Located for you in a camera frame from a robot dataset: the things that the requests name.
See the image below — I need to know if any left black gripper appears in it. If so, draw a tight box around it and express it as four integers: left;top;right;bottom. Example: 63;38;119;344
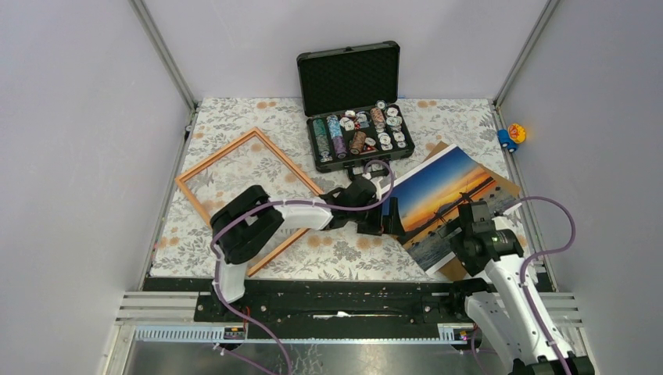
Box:
349;196;405;237

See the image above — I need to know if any sunset landscape photo print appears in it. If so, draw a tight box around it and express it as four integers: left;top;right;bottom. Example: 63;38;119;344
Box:
383;144;523;275

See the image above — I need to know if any brown cardboard backing board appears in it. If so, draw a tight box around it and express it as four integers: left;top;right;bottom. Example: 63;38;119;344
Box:
393;141;523;283

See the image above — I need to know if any orange wooden picture frame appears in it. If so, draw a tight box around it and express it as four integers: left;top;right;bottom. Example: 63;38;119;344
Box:
150;128;326;278

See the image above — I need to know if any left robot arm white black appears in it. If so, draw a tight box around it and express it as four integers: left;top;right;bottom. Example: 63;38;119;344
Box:
210;177;406;321

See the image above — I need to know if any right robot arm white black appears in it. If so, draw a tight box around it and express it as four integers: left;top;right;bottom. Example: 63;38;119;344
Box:
446;202;596;374

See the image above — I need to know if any brown poker chip stack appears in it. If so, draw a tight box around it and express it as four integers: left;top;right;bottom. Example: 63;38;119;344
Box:
349;131;367;155

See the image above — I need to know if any purple poker chip stack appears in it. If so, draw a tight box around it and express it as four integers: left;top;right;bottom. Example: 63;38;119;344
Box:
332;136;348;159

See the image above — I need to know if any blue yellow toy car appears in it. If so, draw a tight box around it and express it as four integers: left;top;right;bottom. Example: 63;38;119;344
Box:
497;123;527;153

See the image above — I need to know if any blue poker chip stack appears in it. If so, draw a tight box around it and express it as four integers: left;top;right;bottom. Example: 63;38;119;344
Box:
326;115;343;140

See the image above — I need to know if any pink poker chip stack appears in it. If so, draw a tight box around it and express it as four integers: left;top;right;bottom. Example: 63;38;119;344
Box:
370;107;386;131

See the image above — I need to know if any green poker chip stack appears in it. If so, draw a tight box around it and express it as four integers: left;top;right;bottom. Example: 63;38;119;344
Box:
313;119;331;159

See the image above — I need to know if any black poker chip case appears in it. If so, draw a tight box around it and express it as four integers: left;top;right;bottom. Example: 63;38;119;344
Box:
296;41;415;173

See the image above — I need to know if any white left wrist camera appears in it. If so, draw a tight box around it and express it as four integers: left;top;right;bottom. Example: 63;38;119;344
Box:
362;173;392;201

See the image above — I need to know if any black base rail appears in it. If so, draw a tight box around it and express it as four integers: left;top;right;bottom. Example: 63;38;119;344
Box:
194;277;550;343

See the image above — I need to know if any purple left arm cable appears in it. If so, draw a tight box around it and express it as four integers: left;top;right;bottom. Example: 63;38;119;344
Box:
210;159;397;375

